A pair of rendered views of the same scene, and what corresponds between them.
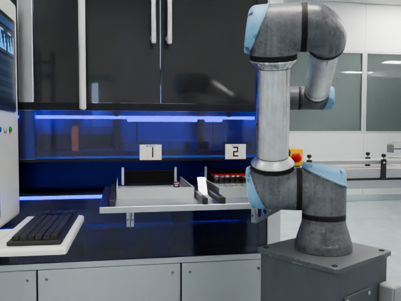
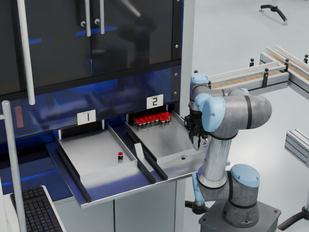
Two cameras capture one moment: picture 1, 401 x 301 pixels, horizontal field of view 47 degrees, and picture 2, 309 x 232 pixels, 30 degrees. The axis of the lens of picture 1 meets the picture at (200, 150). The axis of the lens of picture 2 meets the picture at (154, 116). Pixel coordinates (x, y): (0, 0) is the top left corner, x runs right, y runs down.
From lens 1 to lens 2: 1.41 m
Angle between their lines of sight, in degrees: 32
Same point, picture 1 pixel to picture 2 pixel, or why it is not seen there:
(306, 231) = (232, 212)
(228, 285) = (148, 194)
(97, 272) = not seen: hidden behind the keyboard
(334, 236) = (250, 215)
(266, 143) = (212, 172)
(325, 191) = (247, 193)
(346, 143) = not seen: outside the picture
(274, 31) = (229, 126)
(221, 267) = not seen: hidden behind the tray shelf
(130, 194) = (90, 176)
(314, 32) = (254, 126)
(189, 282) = (120, 199)
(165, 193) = (116, 169)
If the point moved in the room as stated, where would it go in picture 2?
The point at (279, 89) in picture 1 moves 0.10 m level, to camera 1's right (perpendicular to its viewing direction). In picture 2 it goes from (226, 148) to (251, 144)
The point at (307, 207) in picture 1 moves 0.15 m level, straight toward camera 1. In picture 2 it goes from (234, 200) to (241, 225)
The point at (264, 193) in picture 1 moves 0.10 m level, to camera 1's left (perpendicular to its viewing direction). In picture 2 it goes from (208, 197) to (183, 201)
